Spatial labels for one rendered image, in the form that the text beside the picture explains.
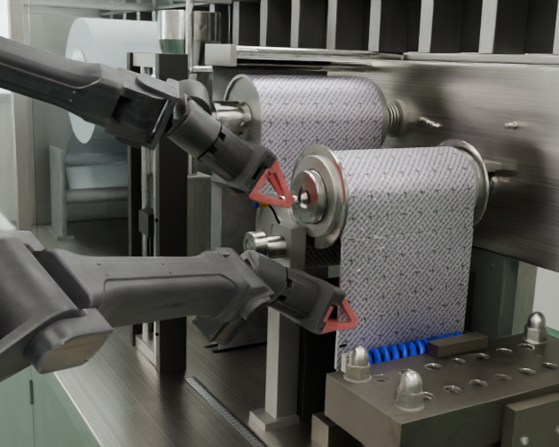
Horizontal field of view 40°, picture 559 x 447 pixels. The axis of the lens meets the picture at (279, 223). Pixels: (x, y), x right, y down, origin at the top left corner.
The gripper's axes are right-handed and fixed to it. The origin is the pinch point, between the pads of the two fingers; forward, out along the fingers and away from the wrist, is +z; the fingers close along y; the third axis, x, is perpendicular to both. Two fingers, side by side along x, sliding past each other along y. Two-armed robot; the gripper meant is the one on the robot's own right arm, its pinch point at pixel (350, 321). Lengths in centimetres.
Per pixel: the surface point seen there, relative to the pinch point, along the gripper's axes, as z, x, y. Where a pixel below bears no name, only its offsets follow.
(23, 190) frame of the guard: -21, -9, -102
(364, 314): 1.4, 1.7, 0.3
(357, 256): -4.3, 8.4, 0.3
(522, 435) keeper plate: 14.7, -2.9, 22.0
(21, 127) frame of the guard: -28, 4, -102
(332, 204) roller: -10.9, 13.0, -1.2
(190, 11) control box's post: -20, 39, -61
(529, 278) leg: 45, 21, -13
